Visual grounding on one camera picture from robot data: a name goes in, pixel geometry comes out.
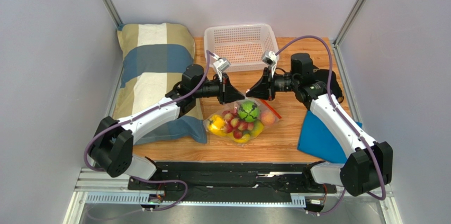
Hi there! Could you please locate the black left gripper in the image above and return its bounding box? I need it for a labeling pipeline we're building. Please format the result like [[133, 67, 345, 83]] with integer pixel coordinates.
[[192, 73, 245, 105]]

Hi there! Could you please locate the green fake watermelon ball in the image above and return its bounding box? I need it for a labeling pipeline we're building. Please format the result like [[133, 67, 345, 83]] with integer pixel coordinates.
[[237, 101, 260, 122]]

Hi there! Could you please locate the clear zip top bag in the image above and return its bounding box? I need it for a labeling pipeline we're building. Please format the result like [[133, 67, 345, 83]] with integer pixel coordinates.
[[203, 98, 282, 145]]

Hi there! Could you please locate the red fake lychee bunch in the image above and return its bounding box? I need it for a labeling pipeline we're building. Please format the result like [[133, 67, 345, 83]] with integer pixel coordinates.
[[222, 110, 253, 139]]

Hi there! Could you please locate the orange fake peach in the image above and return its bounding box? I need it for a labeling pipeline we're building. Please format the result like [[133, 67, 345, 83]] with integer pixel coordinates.
[[260, 110, 277, 126]]

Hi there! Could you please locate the yellow fake bell pepper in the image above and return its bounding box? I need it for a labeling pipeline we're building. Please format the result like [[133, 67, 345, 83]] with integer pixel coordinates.
[[206, 114, 226, 137]]

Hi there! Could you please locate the yellow fake lemon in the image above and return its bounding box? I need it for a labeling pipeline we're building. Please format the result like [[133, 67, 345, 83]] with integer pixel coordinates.
[[232, 133, 251, 144]]

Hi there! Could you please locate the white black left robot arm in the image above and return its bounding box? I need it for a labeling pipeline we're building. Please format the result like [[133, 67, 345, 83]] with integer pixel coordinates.
[[84, 64, 245, 181]]

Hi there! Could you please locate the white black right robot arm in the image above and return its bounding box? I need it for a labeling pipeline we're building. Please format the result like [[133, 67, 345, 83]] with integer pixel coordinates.
[[246, 51, 393, 200]]

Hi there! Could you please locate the white plastic basket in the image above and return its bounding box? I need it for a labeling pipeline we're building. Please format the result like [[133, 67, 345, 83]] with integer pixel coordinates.
[[204, 23, 278, 74]]

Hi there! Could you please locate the black cap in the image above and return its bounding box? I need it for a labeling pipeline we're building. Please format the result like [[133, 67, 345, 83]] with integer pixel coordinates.
[[313, 68, 344, 104]]

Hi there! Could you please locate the blue cloth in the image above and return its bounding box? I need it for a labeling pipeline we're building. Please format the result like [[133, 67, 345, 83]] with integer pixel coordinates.
[[297, 111, 347, 164]]

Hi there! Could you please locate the blue beige striped pillow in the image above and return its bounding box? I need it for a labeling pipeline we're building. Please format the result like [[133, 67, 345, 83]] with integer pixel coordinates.
[[112, 22, 208, 145]]

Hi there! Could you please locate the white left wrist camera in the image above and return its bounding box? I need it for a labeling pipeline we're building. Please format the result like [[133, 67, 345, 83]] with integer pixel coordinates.
[[212, 53, 230, 82]]

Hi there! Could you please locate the right aluminium frame post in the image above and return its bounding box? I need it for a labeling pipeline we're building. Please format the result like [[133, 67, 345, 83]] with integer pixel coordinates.
[[332, 0, 384, 49]]

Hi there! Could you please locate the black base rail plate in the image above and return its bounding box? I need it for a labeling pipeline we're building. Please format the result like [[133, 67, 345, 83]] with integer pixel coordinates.
[[128, 162, 337, 203]]

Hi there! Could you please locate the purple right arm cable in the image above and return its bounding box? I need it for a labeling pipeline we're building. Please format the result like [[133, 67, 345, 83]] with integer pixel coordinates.
[[275, 35, 387, 216]]

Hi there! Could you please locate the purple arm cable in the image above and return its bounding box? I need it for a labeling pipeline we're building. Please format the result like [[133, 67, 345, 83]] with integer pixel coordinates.
[[83, 50, 220, 214], [275, 35, 387, 216]]

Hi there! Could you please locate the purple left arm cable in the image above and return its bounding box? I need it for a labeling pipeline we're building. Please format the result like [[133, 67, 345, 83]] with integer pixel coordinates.
[[83, 50, 220, 214]]

